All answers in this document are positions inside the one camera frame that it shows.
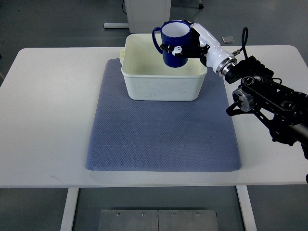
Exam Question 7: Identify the blue mug white inside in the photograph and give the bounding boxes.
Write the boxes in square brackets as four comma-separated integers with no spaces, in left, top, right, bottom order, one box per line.
[152,20,191,68]

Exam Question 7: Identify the left white table leg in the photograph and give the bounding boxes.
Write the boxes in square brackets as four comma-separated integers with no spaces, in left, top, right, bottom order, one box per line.
[60,188,79,231]

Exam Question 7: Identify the blue textured mat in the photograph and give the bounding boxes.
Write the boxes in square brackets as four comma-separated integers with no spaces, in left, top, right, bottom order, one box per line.
[86,59,241,172]

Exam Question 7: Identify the grey metal floor plate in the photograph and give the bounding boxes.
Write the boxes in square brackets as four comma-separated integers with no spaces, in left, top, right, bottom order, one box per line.
[98,210,218,231]

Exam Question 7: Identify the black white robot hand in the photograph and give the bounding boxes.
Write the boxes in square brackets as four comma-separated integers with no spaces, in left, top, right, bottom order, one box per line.
[155,20,237,77]

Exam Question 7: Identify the white cabinet in background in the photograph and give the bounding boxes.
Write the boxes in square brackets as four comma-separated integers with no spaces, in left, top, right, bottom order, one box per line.
[124,0,171,33]

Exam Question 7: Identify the cream plastic box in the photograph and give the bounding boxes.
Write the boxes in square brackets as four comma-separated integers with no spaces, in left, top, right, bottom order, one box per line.
[120,34,207,101]

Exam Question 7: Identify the right white table leg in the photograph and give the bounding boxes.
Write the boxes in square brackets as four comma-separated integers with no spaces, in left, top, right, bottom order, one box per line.
[236,185,257,231]

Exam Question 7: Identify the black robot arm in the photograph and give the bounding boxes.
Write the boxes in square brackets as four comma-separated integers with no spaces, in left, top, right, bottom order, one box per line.
[218,27,308,156]

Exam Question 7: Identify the grey metal floor bar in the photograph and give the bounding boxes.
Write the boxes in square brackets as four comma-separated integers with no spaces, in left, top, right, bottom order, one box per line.
[103,23,129,29]

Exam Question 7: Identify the small grey floor plate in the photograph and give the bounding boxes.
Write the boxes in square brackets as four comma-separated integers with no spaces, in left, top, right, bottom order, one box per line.
[221,36,235,44]

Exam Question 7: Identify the white table leg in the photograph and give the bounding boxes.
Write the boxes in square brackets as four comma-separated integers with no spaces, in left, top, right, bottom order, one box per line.
[60,188,79,231]
[236,185,257,231]

